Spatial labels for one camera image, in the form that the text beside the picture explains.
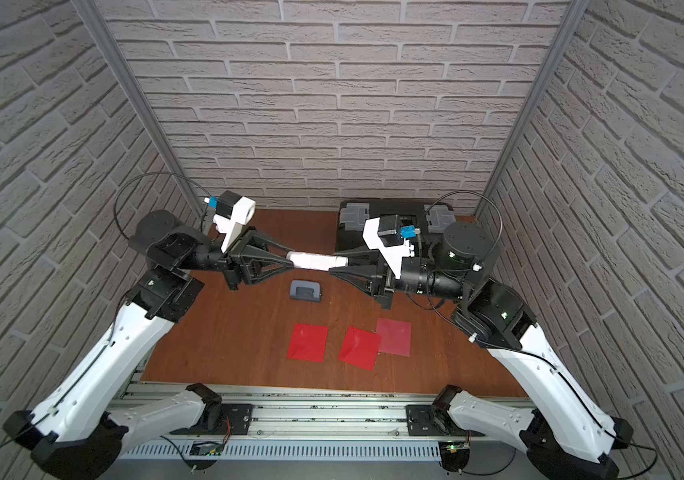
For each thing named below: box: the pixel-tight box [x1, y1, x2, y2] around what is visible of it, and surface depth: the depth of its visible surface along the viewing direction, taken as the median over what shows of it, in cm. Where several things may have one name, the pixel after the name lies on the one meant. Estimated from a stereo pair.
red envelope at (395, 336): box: [376, 318, 412, 357], surface depth 90 cm
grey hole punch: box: [290, 280, 321, 303], surface depth 97 cm
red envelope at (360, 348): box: [338, 326, 382, 371], surface depth 87 cm
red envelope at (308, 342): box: [286, 323, 329, 363], surface depth 89 cm
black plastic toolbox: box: [335, 200, 457, 252], surface depth 99 cm
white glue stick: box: [286, 251, 349, 271], surface depth 46 cm
